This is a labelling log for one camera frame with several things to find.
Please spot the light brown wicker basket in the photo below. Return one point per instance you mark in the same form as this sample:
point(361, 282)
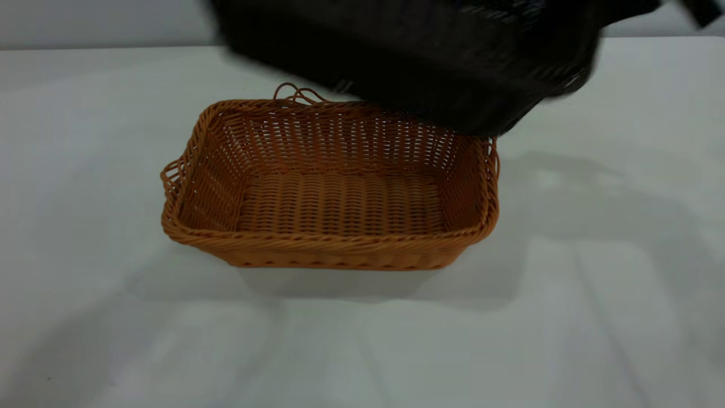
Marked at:
point(340, 204)

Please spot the dark brown wicker basket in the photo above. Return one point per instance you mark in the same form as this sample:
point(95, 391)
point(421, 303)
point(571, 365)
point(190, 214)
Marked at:
point(408, 51)

